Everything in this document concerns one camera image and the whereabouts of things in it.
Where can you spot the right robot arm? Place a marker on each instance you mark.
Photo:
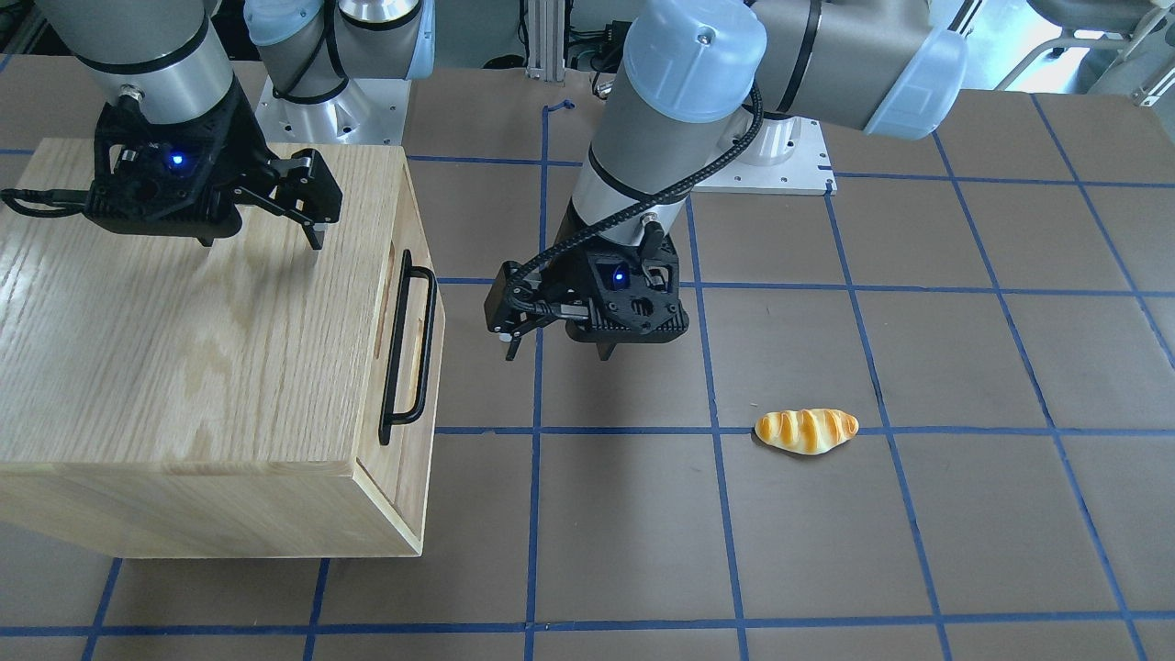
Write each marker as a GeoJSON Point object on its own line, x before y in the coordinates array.
{"type": "Point", "coordinates": [167, 56]}

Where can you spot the wooden drawer cabinet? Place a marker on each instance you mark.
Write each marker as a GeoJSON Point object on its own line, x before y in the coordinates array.
{"type": "Point", "coordinates": [164, 400]}

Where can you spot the wooden drawer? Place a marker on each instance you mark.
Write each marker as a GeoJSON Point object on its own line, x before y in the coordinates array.
{"type": "Point", "coordinates": [398, 424]}

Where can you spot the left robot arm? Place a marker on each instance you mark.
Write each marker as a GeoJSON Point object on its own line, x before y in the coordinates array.
{"type": "Point", "coordinates": [697, 83]}

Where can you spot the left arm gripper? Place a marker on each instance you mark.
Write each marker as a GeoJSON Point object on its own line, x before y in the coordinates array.
{"type": "Point", "coordinates": [576, 240]}

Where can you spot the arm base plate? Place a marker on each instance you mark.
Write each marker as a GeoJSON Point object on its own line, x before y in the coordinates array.
{"type": "Point", "coordinates": [367, 112]}
{"type": "Point", "coordinates": [788, 156]}

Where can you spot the toy bread roll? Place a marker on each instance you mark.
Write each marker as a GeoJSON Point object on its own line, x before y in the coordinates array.
{"type": "Point", "coordinates": [806, 432]}

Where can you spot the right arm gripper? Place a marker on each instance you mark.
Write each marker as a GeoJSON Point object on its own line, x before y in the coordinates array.
{"type": "Point", "coordinates": [240, 147]}

